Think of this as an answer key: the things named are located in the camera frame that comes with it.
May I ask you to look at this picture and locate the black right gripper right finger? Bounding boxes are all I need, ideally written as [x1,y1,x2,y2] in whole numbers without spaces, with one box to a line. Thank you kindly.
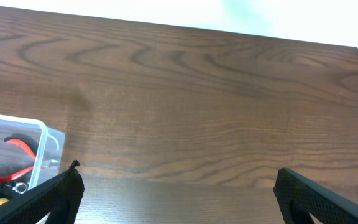
[273,168,358,223]

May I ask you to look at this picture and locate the red black pliers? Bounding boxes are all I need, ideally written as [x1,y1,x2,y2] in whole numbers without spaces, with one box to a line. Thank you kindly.
[0,133,63,185]

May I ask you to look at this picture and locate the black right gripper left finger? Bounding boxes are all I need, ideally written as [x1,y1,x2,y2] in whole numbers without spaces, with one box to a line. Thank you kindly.
[0,160,85,224]

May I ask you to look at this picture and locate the clear plastic container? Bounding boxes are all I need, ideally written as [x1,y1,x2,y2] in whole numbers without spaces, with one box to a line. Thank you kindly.
[0,115,65,204]

